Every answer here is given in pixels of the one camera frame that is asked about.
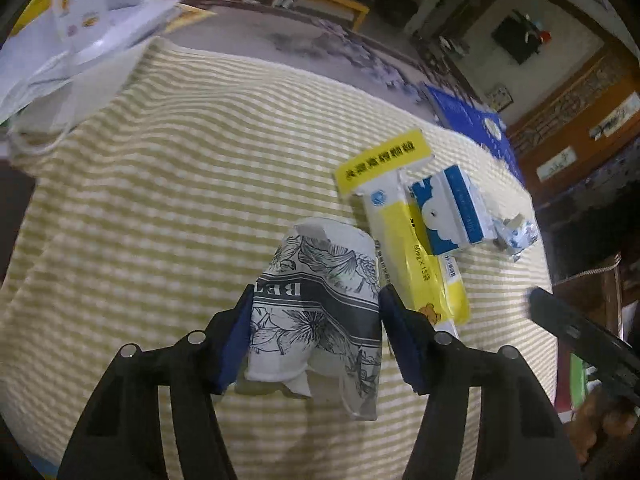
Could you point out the long wall scroll picture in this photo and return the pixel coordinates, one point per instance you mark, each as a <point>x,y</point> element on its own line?
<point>615,115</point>

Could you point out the wall mounted television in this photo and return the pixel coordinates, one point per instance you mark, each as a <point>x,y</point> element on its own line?
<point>517,37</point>

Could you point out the black white floral paper cup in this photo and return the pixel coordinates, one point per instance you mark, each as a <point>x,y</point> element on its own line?
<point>310,310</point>

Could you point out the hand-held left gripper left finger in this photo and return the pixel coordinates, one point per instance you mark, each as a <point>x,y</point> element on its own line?
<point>235,342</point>

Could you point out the blue white carton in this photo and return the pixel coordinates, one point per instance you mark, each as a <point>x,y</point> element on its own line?
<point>450,210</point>

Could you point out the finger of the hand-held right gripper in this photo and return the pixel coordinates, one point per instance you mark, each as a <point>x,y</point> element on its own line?
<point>575,330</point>

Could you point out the small picture frame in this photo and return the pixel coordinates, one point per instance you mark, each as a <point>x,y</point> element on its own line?
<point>500,97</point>

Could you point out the person's right hand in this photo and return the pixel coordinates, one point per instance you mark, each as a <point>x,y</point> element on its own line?
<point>595,425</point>

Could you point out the yellow framed wooden stool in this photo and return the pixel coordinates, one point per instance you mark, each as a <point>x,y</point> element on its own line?
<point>332,0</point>

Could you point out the crumpled blue white wrapper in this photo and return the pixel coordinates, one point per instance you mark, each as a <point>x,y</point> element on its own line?
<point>517,237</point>

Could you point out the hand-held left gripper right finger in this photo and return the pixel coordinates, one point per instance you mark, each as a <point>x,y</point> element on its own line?
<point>400,340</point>

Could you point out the white plastic bags pile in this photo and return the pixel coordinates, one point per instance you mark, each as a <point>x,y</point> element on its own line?
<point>75,60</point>

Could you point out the long yellow box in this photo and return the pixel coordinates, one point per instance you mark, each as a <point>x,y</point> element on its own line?
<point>395,220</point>

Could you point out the short wall scroll picture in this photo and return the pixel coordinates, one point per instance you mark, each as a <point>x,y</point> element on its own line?
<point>555,165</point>

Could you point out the green rimmed red trash bin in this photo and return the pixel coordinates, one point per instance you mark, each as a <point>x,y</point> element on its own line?
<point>580,377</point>

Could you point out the flat blue box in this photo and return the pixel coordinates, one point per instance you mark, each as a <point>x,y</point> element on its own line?
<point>465,115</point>

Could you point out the white paper bag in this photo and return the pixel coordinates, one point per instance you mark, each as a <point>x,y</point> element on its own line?
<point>80,0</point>

